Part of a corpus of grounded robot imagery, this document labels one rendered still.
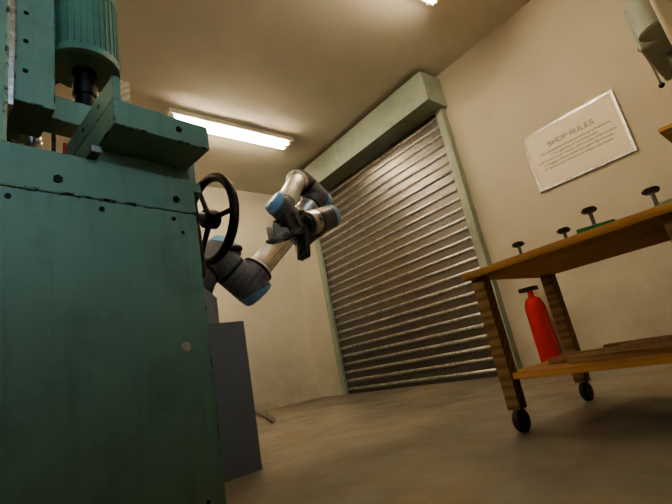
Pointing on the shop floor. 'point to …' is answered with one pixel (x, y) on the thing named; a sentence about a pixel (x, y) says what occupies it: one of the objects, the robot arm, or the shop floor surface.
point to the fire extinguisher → (540, 325)
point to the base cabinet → (104, 355)
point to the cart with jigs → (547, 264)
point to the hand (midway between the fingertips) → (270, 242)
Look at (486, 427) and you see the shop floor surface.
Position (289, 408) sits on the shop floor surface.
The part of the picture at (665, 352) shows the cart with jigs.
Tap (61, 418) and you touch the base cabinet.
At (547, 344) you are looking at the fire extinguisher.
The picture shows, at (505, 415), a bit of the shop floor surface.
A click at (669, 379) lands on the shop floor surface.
